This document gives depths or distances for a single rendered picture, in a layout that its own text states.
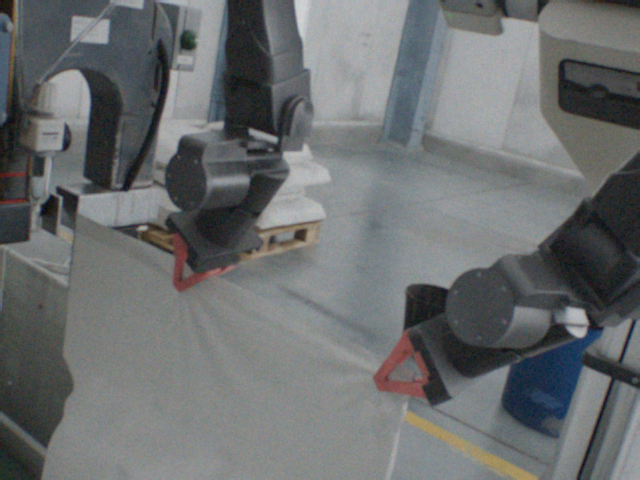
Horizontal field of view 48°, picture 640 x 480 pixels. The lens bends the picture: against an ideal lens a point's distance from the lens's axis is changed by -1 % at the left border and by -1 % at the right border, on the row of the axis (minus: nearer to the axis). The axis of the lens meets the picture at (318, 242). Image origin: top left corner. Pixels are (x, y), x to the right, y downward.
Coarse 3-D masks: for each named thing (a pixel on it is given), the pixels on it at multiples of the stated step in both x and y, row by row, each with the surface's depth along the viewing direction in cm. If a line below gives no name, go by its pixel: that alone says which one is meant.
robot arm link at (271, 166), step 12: (252, 156) 71; (264, 156) 72; (276, 156) 74; (252, 168) 70; (264, 168) 71; (276, 168) 73; (288, 168) 74; (252, 180) 72; (264, 180) 72; (276, 180) 72; (252, 192) 73; (264, 192) 73; (276, 192) 74; (240, 204) 74; (252, 204) 74; (264, 204) 75
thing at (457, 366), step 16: (432, 320) 62; (416, 336) 60; (432, 336) 61; (448, 336) 61; (416, 352) 60; (432, 352) 60; (448, 352) 61; (464, 352) 60; (480, 352) 59; (496, 352) 59; (512, 352) 58; (432, 368) 60; (448, 368) 61; (464, 368) 61; (480, 368) 61; (496, 368) 61; (432, 384) 60; (448, 384) 60; (464, 384) 61
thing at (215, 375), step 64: (128, 256) 88; (128, 320) 90; (192, 320) 83; (256, 320) 77; (128, 384) 91; (192, 384) 85; (256, 384) 78; (320, 384) 73; (64, 448) 90; (128, 448) 86; (192, 448) 84; (256, 448) 80; (320, 448) 74; (384, 448) 70
